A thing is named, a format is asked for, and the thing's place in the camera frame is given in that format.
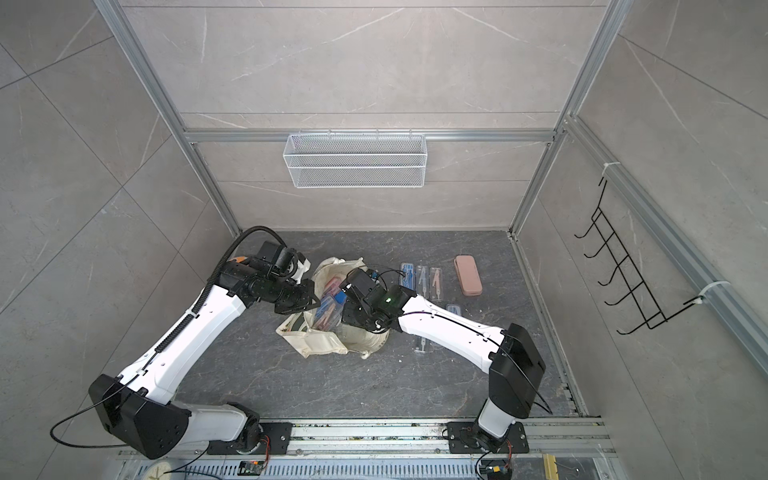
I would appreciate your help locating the white wire mesh basket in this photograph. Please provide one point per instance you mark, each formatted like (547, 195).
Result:
(362, 160)

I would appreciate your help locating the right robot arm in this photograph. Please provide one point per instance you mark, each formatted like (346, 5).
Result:
(509, 357)

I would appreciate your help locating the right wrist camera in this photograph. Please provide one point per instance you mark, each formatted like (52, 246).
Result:
(361, 283)

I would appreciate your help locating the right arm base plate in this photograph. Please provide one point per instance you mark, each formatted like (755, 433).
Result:
(469, 438)

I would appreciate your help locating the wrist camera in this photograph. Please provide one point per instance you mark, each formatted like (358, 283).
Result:
(361, 283)
(278, 261)

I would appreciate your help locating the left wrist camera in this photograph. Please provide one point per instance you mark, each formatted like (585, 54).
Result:
(278, 261)

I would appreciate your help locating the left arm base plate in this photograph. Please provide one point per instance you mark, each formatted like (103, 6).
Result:
(269, 437)

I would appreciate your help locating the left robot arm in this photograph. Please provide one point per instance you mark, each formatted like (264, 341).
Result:
(137, 406)

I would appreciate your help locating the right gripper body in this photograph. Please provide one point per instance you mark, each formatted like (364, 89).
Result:
(361, 317)

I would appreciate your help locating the small clear plastic box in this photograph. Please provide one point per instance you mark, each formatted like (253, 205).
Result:
(435, 284)

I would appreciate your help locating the white round clock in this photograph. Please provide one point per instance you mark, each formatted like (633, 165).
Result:
(166, 469)

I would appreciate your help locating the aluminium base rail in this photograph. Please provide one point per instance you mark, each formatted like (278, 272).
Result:
(432, 437)

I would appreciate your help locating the blue box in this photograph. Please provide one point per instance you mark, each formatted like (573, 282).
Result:
(454, 309)

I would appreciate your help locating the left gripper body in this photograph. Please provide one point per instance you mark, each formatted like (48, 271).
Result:
(294, 299)

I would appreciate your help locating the black wire hook rack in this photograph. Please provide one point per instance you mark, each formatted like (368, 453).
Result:
(626, 271)

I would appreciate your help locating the floral canvas tote bag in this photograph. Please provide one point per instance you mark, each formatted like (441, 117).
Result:
(321, 331)

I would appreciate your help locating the pink glasses case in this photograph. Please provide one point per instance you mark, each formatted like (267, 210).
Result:
(468, 275)

